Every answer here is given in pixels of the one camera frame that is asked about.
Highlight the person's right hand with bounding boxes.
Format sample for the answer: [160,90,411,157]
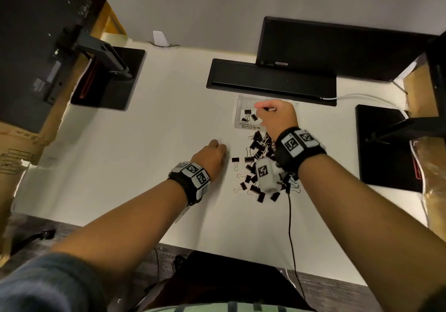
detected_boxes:
[254,100,299,142]

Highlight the person's left hand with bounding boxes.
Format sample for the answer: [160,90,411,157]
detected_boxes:
[190,139,228,183]

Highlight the clear plastic zip bag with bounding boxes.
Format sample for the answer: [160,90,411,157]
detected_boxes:
[234,94,299,134]

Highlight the person's right forearm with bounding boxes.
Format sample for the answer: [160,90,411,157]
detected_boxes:
[298,154,446,312]

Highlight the person's left forearm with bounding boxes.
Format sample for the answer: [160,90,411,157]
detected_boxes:
[52,179,190,289]

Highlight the pile of black binder clips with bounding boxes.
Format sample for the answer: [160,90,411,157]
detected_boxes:
[232,130,302,203]

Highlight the black left wristband with markers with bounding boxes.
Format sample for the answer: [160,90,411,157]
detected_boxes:
[168,161,211,206]

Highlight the black wristband with markers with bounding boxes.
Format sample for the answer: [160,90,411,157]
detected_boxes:
[168,161,211,206]
[274,127,327,178]

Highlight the black right wristband with markers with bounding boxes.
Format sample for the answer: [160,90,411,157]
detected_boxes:
[274,127,327,178]

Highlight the wide black monitor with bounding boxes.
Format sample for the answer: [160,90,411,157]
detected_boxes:
[256,16,437,82]

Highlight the white paper tag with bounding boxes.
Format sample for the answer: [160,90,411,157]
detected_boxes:
[152,31,172,47]

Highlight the black square monitor stand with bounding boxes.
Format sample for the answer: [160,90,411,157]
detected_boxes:
[355,104,446,193]

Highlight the black trousers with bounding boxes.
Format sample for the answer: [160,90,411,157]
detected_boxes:
[141,251,316,312]

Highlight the green striped shirt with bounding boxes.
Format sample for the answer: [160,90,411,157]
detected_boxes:
[144,301,307,312]

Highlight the brown cardboard box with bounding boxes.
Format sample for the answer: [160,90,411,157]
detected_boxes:
[403,53,446,241]

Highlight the large black monitor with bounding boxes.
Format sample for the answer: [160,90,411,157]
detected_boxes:
[0,0,107,134]

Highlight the blue grey sleeve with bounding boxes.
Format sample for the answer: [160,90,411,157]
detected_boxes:
[0,252,107,312]

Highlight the white wrist camera with marker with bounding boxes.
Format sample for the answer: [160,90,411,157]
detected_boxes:
[255,157,285,195]

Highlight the white cable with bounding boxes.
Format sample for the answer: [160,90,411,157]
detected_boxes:
[321,93,430,227]

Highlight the thin black cable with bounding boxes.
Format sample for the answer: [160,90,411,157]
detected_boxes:
[286,189,306,300]

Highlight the black strap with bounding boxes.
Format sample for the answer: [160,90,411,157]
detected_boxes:
[10,229,57,255]

